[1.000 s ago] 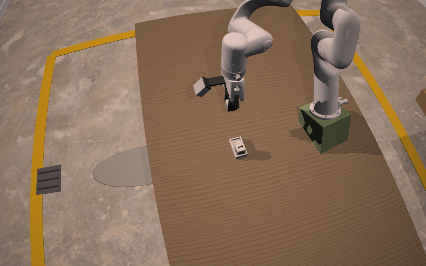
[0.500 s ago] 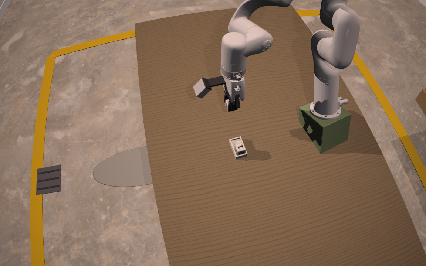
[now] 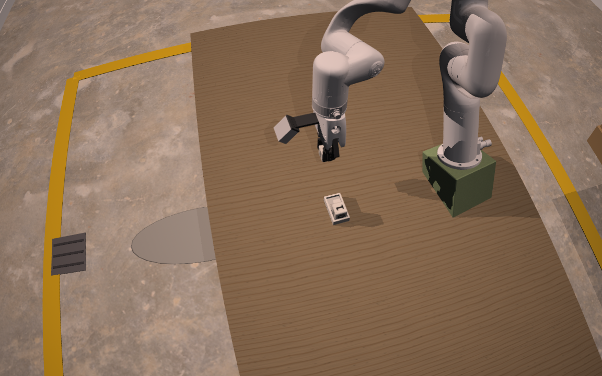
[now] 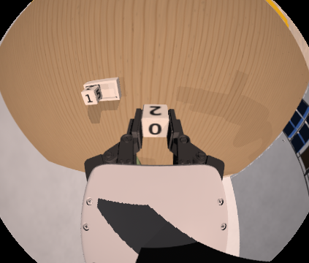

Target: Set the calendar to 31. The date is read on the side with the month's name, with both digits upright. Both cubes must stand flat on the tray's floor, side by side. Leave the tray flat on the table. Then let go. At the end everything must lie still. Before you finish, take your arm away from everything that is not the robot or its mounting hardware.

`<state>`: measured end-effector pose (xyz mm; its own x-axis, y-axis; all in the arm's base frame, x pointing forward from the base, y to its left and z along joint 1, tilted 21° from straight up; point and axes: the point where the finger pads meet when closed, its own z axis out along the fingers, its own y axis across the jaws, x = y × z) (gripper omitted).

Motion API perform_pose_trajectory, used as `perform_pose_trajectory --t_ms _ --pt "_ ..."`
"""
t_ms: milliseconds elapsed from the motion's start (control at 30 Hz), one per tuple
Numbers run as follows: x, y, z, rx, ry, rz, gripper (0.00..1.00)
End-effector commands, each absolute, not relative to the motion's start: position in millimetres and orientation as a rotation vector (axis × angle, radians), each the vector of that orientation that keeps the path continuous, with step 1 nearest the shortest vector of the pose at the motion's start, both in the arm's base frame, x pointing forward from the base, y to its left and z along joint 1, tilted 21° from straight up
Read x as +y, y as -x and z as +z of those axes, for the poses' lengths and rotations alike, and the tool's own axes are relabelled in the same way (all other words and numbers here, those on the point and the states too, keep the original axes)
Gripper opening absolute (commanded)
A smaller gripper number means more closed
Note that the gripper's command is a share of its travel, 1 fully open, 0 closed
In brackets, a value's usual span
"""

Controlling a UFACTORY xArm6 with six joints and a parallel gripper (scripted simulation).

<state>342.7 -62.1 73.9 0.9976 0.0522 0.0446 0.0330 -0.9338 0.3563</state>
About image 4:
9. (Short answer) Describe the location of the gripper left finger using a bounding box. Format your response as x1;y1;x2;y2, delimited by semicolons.
84;108;143;181

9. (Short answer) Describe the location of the beige calendar cube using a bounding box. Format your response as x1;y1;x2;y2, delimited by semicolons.
141;104;169;137
81;84;102;105

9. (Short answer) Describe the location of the beige rectangular tray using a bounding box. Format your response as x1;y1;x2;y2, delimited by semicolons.
83;77;121;101

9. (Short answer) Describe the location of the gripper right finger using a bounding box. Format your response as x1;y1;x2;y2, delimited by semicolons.
167;109;225;180

